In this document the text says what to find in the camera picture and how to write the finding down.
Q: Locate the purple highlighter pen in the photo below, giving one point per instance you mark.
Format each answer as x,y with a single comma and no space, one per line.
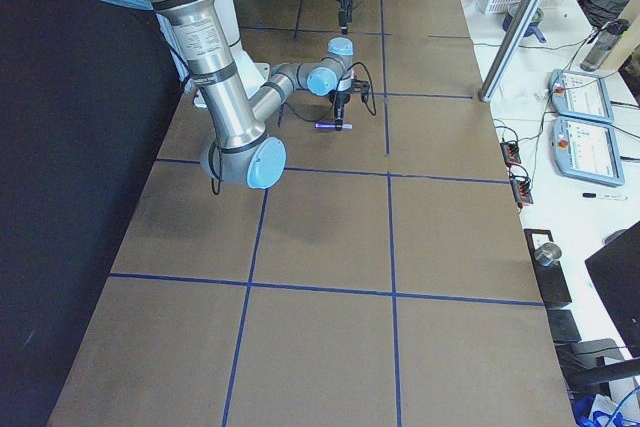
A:
333,126

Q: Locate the far orange power strip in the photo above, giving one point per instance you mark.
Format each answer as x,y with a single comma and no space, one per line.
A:
510,152

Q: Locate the orange power strip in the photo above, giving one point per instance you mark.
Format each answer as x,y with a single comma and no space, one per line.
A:
510,152
521,189

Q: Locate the near orange power strip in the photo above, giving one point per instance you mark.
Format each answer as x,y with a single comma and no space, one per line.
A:
521,189

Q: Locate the far teach pendant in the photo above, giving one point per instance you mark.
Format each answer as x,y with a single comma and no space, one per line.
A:
580,95

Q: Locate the teach pendant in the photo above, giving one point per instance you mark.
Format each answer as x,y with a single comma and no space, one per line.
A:
587,151
580,95

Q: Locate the near teach pendant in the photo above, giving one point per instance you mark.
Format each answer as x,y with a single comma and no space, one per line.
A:
587,151

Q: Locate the small steel cup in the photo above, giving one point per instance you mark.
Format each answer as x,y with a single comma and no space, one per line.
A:
547,254

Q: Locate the dark water bottle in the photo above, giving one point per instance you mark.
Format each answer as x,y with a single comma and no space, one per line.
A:
608,37

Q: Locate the black marker on desk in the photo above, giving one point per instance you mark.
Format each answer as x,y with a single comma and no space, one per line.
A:
603,196

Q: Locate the black box under cup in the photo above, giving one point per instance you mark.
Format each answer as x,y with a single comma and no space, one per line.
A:
551,280

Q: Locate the black monitor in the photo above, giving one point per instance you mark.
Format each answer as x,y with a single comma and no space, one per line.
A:
614,272

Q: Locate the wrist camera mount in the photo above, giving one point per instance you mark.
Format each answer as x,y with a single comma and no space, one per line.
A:
363,89

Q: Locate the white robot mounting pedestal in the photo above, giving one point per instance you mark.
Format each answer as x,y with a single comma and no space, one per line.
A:
252,75

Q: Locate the aluminium frame post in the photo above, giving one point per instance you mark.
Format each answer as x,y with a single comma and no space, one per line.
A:
507,49

